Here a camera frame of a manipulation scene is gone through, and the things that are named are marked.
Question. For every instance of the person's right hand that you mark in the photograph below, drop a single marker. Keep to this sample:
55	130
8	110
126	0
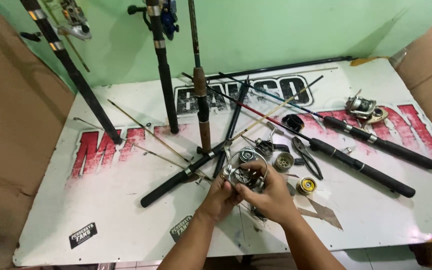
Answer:
272	198

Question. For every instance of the person's left hand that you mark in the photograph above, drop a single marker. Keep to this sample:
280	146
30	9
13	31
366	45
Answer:
216	200

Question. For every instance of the silver spinning reel with bail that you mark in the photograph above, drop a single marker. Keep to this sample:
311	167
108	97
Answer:
244	176

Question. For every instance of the spool with yellow line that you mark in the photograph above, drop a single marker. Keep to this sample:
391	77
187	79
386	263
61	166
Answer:
306	185

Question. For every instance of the grey empty spool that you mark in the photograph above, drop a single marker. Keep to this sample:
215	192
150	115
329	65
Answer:
284	162

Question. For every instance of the grey worn sticker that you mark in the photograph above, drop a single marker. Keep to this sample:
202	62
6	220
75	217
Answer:
180	228

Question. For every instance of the dark spool with line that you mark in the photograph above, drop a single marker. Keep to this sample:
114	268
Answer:
246	154

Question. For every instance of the brown tape scrap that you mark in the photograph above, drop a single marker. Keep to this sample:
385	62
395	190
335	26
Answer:
323	213

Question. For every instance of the dark metal pliers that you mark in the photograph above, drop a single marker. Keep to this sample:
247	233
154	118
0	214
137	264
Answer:
306	155

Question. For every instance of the short black rod section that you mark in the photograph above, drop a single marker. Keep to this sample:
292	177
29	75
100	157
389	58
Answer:
233	125

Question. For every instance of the black reel spool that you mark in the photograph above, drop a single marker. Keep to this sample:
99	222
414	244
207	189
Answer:
293	122

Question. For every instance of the yellow rod tip section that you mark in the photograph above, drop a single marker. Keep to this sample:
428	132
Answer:
276	110

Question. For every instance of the small silver metal part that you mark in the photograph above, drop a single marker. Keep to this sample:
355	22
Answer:
347	150

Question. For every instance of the thin grey rod tip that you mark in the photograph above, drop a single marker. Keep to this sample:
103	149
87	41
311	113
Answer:
141	148

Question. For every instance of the thin brown rod tip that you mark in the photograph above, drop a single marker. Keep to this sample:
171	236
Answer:
148	131

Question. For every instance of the white printed banner sheet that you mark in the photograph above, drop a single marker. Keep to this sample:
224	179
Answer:
107	210

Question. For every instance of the silver and gold spinning reel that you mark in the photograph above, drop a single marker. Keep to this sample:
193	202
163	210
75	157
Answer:
364	108

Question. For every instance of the long thin black rod section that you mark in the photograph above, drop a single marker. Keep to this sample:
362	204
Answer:
283	67

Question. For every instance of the thin beige stick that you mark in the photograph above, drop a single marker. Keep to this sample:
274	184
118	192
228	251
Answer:
313	70

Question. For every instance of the black rod with blue reel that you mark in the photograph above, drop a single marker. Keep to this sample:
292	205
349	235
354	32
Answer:
163	75

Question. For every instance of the black rectangular sticker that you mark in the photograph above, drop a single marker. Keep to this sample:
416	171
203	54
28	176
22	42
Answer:
83	235

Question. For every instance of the blue fishing reel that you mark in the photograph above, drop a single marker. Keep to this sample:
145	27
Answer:
169	18

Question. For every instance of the black rod with silver bands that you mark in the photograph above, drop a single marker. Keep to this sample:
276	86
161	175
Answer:
75	75

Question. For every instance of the brown cardboard box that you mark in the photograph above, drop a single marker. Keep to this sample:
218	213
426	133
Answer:
431	71

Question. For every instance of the thin bamboo stick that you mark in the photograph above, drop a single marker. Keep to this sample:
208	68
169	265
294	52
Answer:
71	47

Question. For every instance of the large brown cardboard sheet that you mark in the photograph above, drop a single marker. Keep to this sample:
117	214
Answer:
9	131

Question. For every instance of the silver fishing reel on rod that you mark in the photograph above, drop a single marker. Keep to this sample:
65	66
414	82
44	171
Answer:
74	22

